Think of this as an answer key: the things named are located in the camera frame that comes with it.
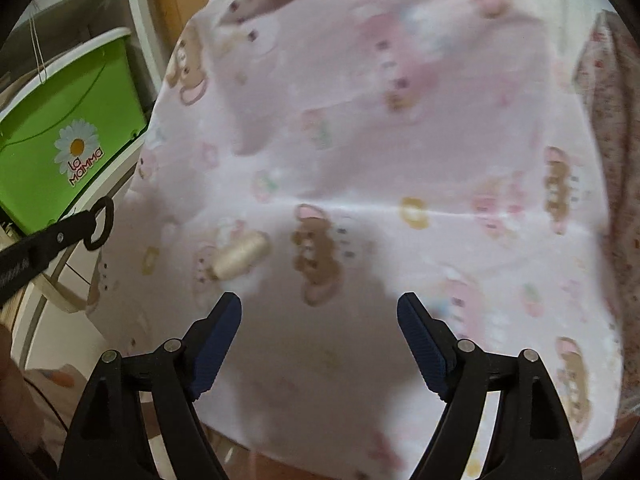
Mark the black plastic tool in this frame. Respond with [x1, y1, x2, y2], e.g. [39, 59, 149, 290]
[22, 196, 116, 267]

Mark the thin white string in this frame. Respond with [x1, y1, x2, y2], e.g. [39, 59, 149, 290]
[27, 5, 49, 86]

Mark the wooden door panel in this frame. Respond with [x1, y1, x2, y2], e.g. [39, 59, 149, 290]
[147, 0, 231, 106]

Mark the black cable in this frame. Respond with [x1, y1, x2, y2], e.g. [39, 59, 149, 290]
[24, 379, 72, 437]

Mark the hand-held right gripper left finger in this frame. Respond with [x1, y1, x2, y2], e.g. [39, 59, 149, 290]
[59, 291, 243, 480]

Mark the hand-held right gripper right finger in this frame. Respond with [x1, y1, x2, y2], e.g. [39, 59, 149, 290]
[396, 291, 583, 480]

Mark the patchwork print quilt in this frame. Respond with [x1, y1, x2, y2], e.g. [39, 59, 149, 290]
[572, 10, 640, 411]

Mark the green storage box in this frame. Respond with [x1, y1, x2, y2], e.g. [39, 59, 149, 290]
[0, 27, 151, 236]

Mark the pink bear print blanket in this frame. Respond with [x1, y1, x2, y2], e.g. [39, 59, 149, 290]
[85, 0, 626, 480]

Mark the person's left hand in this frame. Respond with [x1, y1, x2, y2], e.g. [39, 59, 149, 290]
[0, 327, 48, 441]

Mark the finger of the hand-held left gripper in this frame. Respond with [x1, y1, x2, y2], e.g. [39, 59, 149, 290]
[0, 248, 39, 307]

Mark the white shelf unit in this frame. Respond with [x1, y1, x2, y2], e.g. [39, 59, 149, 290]
[0, 0, 169, 376]

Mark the cream thread spool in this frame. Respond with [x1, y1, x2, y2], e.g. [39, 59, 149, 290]
[209, 230, 273, 281]

